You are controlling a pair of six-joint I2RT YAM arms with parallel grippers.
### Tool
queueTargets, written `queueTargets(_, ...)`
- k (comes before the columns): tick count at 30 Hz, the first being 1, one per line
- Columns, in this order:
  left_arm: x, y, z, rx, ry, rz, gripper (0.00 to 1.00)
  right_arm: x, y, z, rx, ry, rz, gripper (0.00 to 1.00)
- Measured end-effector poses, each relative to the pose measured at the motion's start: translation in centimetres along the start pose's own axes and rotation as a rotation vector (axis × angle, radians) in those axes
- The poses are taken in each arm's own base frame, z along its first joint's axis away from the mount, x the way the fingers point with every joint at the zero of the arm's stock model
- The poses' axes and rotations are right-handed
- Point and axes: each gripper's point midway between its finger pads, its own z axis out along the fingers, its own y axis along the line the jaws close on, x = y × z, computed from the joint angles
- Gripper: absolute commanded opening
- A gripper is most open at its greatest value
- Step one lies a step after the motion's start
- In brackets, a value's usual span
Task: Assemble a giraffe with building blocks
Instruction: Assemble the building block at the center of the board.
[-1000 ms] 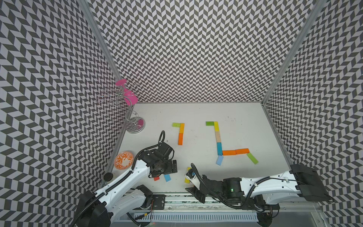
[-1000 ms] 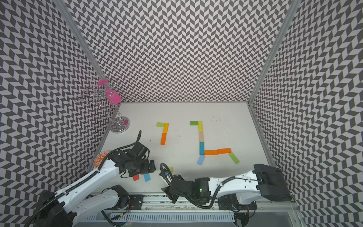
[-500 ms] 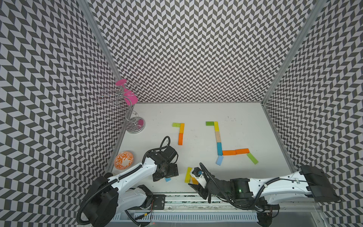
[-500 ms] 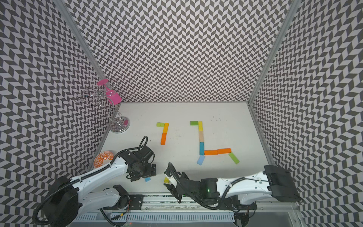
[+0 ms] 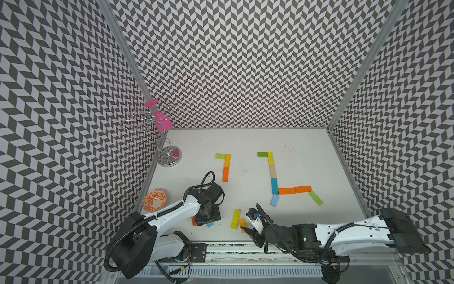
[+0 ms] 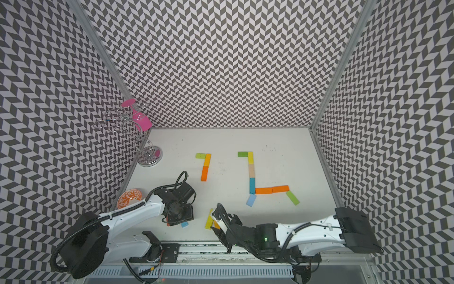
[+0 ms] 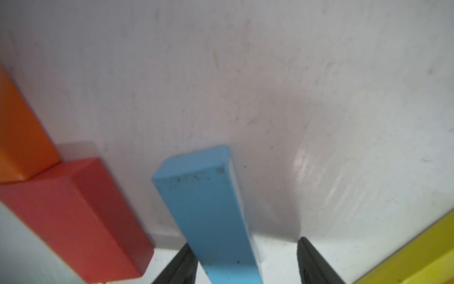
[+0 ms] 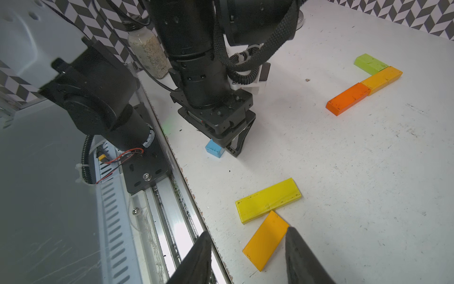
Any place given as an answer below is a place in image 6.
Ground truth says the natural wood block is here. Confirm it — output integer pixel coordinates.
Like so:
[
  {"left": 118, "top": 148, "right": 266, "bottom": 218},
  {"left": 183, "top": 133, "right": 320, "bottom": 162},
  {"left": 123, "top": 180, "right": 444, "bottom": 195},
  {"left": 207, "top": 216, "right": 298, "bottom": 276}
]
[{"left": 248, "top": 164, "right": 255, "bottom": 178}]

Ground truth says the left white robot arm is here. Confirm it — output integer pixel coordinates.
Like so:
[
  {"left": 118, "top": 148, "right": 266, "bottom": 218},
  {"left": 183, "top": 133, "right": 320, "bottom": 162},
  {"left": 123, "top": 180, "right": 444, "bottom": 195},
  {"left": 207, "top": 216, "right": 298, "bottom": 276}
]
[{"left": 49, "top": 171, "right": 196, "bottom": 279}]

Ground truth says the orange block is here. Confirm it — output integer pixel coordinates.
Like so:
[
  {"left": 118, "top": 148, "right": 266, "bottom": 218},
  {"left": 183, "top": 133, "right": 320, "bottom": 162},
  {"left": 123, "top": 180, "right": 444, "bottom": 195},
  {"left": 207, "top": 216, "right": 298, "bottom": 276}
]
[
  {"left": 255, "top": 188, "right": 273, "bottom": 195},
  {"left": 272, "top": 185, "right": 290, "bottom": 193},
  {"left": 201, "top": 166, "right": 209, "bottom": 182}
]

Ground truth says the pink wire jewelry stand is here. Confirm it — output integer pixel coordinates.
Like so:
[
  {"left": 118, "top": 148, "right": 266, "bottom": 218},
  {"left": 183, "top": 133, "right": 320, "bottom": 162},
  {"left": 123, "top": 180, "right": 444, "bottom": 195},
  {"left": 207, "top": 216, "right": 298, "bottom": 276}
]
[{"left": 93, "top": 99, "right": 163, "bottom": 167}]

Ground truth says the teal block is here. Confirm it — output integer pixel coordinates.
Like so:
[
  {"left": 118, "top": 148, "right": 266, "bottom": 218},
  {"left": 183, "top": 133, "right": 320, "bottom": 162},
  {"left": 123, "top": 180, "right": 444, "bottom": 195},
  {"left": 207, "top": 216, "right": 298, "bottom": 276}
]
[{"left": 249, "top": 177, "right": 255, "bottom": 195}]

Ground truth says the yellow block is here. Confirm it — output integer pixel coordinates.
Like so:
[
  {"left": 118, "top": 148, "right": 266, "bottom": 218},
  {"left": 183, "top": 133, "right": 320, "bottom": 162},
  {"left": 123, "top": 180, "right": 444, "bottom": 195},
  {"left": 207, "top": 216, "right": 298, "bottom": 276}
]
[{"left": 248, "top": 151, "right": 254, "bottom": 164}]

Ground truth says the orange patterned plate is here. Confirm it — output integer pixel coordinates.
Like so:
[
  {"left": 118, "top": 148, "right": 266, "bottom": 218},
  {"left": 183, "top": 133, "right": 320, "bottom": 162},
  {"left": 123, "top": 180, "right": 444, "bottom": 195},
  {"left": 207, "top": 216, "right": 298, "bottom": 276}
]
[{"left": 117, "top": 189, "right": 143, "bottom": 209}]

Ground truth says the yellow-green long block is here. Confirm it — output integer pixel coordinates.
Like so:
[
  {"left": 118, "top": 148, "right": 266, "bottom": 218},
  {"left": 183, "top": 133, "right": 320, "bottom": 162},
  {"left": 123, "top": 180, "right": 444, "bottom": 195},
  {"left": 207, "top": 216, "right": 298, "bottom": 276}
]
[{"left": 205, "top": 208, "right": 214, "bottom": 230}]

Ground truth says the metal base rail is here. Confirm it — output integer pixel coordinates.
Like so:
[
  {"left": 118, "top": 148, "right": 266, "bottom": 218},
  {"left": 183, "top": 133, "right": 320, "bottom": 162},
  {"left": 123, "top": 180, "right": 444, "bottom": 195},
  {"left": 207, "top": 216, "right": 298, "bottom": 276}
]
[{"left": 82, "top": 241, "right": 382, "bottom": 284}]

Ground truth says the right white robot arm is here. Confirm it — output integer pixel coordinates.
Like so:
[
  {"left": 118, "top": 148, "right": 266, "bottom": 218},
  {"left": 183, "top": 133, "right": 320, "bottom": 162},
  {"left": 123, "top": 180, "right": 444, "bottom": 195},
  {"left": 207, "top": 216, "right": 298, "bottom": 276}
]
[{"left": 212, "top": 204, "right": 384, "bottom": 265}]

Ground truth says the light blue block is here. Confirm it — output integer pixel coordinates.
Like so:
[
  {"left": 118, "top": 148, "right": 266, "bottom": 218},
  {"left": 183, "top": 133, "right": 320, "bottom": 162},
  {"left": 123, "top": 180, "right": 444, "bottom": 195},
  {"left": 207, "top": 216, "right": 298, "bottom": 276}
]
[{"left": 246, "top": 194, "right": 257, "bottom": 207}]

